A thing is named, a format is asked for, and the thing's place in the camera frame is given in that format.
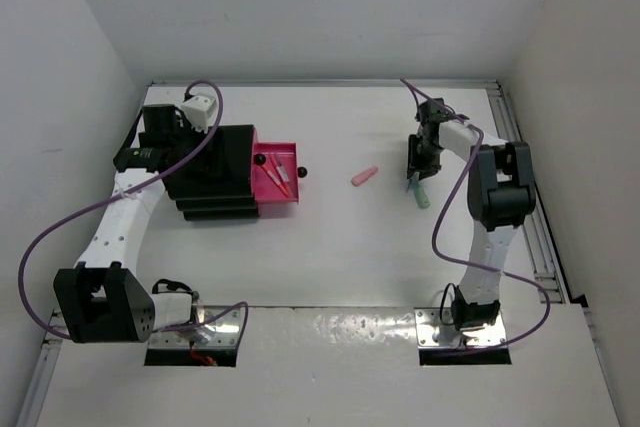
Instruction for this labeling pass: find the pink highlighter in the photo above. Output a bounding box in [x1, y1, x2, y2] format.
[351, 166, 378, 187]

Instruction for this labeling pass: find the pink top drawer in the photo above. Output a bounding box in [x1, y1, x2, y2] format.
[252, 129, 267, 166]

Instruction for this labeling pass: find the orange pen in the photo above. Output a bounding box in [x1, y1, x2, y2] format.
[261, 165, 289, 198]
[268, 153, 279, 175]

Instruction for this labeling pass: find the green highlighter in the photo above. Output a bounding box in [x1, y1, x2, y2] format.
[412, 181, 430, 210]

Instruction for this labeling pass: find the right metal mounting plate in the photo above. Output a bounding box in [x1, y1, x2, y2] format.
[414, 308, 507, 350]

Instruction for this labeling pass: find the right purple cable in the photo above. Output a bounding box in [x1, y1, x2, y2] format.
[399, 78, 551, 351]

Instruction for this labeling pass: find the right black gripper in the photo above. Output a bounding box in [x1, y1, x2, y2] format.
[409, 133, 445, 180]

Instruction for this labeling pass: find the grey ballpoint pen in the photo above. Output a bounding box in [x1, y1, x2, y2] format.
[276, 156, 290, 187]

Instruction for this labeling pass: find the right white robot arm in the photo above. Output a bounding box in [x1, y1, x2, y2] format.
[407, 98, 536, 330]

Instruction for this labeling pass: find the black drawer cabinet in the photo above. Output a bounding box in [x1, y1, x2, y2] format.
[164, 124, 259, 222]

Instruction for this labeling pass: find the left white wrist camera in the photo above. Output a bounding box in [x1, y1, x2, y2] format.
[180, 93, 218, 133]

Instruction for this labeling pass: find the metal mounting plate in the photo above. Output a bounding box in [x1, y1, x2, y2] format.
[148, 302, 249, 351]
[414, 308, 507, 350]

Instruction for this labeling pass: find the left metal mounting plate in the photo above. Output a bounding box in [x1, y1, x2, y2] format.
[148, 302, 249, 351]

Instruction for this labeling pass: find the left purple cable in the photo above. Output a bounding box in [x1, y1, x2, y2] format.
[18, 79, 250, 341]

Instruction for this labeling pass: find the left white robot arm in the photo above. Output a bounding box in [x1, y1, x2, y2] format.
[53, 94, 222, 344]

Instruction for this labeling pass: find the purple cable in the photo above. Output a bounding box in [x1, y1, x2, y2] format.
[18, 79, 250, 341]
[399, 78, 551, 351]

